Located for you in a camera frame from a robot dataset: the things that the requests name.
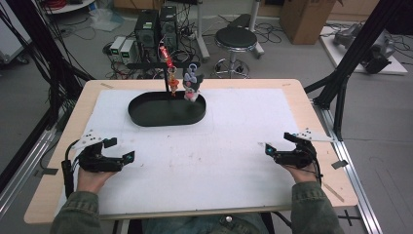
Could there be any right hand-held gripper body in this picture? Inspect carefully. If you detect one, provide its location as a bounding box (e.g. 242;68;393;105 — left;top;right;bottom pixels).
274;128;339;170

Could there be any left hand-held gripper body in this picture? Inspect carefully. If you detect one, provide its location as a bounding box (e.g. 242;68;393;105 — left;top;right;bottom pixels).
71;130;127;174

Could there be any black tray stand with bar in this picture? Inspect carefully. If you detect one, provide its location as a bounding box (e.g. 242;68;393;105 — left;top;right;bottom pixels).
126;60;207;128

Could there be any red strap keychain orange figure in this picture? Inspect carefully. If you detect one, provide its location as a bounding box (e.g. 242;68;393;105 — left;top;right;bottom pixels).
158;45;180;98

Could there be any person's right hand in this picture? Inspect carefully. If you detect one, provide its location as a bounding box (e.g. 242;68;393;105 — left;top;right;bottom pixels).
282;162;321;185

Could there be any person's left hand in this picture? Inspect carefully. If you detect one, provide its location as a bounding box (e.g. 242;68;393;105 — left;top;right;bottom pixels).
75;168;119;195

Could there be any dark tape piece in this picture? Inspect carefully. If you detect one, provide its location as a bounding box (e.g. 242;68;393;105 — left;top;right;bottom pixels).
330;159;349;171

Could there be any thin wooden stick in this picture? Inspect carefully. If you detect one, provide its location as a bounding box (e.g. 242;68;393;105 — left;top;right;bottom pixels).
322;181;346;203

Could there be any white foam mat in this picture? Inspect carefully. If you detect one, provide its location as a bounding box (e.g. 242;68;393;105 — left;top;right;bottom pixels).
55;88;327;217

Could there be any white power supply box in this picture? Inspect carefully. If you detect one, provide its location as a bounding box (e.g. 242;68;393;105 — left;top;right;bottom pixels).
109;35;127;62
120;38;136;65

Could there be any white floor board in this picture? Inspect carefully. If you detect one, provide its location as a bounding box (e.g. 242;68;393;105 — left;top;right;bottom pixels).
319;25;409;76

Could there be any person's lap in jeans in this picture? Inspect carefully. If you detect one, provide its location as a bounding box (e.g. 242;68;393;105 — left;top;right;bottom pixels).
140;213;271;234

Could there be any white desk leg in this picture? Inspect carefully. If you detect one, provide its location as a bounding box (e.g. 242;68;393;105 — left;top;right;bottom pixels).
194;0;211;63
247;0;266;60

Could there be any black round stool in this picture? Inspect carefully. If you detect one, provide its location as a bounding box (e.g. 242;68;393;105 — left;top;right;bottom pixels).
211;26;260;80

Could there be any large black computer tower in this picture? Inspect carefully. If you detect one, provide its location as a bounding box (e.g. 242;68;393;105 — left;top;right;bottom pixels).
133;9;161;63

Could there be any cardboard box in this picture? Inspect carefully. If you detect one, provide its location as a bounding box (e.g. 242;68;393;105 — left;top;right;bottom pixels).
280;0;339;46

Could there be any grey robot device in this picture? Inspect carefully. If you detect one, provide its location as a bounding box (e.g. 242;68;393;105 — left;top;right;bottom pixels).
332;22;396;75

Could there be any clear plastic bag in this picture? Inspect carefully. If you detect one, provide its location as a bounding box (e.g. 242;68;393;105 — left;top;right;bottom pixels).
89;8;125;32

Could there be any small black computer tower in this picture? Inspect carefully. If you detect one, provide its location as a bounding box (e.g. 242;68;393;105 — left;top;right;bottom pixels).
159;5;179;54

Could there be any right hand-held gripper cable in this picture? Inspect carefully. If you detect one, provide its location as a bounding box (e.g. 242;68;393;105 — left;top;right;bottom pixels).
311;145;324;187

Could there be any hand-held gripper cable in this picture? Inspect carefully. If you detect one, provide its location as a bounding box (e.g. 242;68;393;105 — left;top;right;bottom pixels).
311;145;324;187
61;139;81;200

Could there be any left hand-held gripper cable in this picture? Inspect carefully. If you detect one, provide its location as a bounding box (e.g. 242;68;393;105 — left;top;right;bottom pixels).
61;139;81;200

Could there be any aluminium rail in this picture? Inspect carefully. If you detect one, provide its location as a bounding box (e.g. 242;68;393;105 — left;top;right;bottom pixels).
0;128;58;217
312;99;385;234

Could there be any black frame post with cables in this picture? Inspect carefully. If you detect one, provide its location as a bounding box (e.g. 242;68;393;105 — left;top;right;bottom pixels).
0;0;95;129

